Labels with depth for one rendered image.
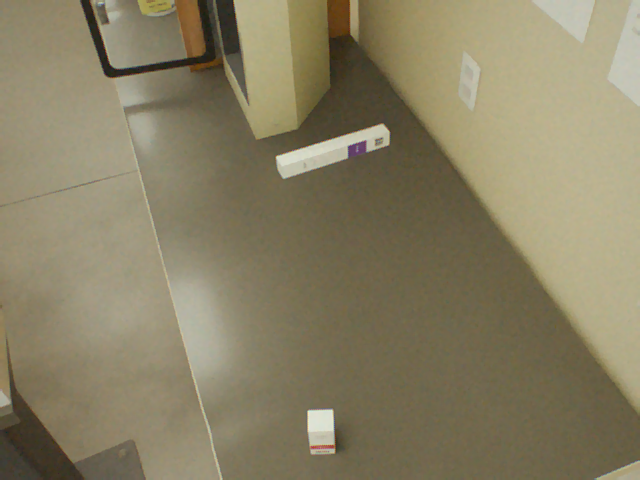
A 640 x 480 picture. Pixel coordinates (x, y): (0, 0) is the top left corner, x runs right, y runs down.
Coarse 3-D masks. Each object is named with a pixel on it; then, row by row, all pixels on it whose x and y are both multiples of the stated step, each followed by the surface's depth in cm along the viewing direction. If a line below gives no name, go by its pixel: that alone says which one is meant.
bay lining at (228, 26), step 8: (216, 0) 168; (224, 0) 169; (232, 0) 170; (216, 8) 170; (224, 8) 171; (232, 8) 171; (224, 16) 172; (232, 16) 173; (224, 24) 174; (232, 24) 175; (224, 32) 175; (232, 32) 176; (224, 40) 177; (232, 40) 178; (224, 48) 179; (232, 48) 179; (240, 48) 180
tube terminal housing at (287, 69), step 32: (256, 0) 141; (288, 0) 145; (320, 0) 159; (256, 32) 147; (288, 32) 149; (320, 32) 165; (224, 64) 184; (256, 64) 152; (288, 64) 155; (320, 64) 171; (256, 96) 159; (288, 96) 162; (320, 96) 177; (256, 128) 165; (288, 128) 169
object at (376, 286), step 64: (128, 128) 173; (192, 128) 172; (320, 128) 170; (192, 192) 156; (256, 192) 155; (320, 192) 154; (384, 192) 153; (448, 192) 152; (192, 256) 143; (256, 256) 142; (320, 256) 141; (384, 256) 140; (448, 256) 140; (512, 256) 139; (192, 320) 131; (256, 320) 131; (320, 320) 130; (384, 320) 129; (448, 320) 129; (512, 320) 128; (256, 384) 121; (320, 384) 121; (384, 384) 120; (448, 384) 120; (512, 384) 119; (576, 384) 118; (256, 448) 113; (384, 448) 112; (448, 448) 111; (512, 448) 111; (576, 448) 110
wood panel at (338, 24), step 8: (328, 0) 189; (336, 0) 190; (344, 0) 191; (328, 8) 191; (336, 8) 192; (344, 8) 193; (328, 16) 193; (336, 16) 194; (344, 16) 194; (328, 24) 194; (336, 24) 195; (344, 24) 196; (328, 32) 196; (336, 32) 197; (344, 32) 198; (200, 64) 189; (208, 64) 190; (216, 64) 191
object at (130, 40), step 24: (96, 0) 164; (120, 0) 165; (144, 0) 166; (168, 0) 168; (192, 0) 169; (120, 24) 170; (144, 24) 171; (168, 24) 172; (192, 24) 174; (120, 48) 174; (144, 48) 176; (168, 48) 177; (192, 48) 179
